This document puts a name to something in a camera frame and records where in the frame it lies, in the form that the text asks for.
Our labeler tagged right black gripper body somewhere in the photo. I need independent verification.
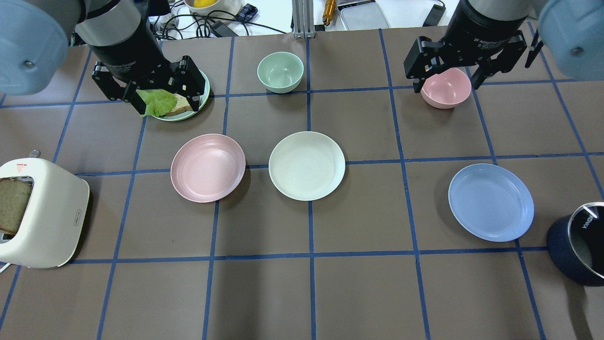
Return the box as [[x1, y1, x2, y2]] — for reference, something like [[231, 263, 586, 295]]
[[441, 12, 512, 68]]

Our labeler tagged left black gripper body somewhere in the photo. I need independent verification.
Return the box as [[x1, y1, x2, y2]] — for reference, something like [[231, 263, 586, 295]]
[[91, 18, 169, 90]]

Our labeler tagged pink plate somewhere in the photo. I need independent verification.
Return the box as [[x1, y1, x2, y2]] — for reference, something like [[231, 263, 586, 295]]
[[170, 134, 246, 203]]

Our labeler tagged blue plate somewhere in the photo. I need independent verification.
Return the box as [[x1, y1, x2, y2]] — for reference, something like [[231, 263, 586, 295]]
[[447, 163, 535, 242]]

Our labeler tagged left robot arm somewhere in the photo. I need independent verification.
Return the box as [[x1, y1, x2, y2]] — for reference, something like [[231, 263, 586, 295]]
[[0, 0, 209, 116]]

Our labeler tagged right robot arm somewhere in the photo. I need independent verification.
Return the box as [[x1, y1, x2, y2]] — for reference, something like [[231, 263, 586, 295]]
[[403, 0, 604, 93]]

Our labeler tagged bread slice on plate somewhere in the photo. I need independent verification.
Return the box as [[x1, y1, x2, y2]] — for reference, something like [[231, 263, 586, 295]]
[[165, 94, 192, 117]]

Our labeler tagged green plate with sandwich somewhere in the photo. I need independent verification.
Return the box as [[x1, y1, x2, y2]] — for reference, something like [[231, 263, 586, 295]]
[[153, 69, 210, 122]]

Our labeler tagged green lettuce leaf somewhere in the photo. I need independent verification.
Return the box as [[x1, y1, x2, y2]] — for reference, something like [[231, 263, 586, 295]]
[[136, 90, 178, 118]]

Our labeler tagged pink bowl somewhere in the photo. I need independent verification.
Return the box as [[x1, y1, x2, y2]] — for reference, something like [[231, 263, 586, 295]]
[[420, 68, 472, 109]]

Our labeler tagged bowl with toy fruit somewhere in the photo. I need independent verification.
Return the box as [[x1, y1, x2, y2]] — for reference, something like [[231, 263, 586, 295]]
[[184, 0, 243, 15]]

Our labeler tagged green bowl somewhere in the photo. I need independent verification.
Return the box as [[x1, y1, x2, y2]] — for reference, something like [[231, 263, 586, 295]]
[[257, 51, 304, 94]]

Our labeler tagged white toaster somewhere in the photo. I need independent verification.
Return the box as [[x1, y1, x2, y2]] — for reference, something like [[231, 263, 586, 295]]
[[0, 157, 91, 268]]

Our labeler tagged bread slice in toaster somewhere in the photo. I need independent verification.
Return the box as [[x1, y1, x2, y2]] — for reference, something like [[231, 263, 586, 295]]
[[0, 178, 32, 235]]

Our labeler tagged cream white plate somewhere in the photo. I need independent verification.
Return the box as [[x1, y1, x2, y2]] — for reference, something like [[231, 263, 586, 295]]
[[268, 131, 345, 202]]

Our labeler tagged dark blue pot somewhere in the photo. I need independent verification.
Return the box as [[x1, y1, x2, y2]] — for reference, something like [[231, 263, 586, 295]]
[[546, 202, 604, 287]]

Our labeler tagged aluminium frame post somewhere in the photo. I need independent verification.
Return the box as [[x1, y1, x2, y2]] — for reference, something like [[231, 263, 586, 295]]
[[292, 0, 316, 39]]

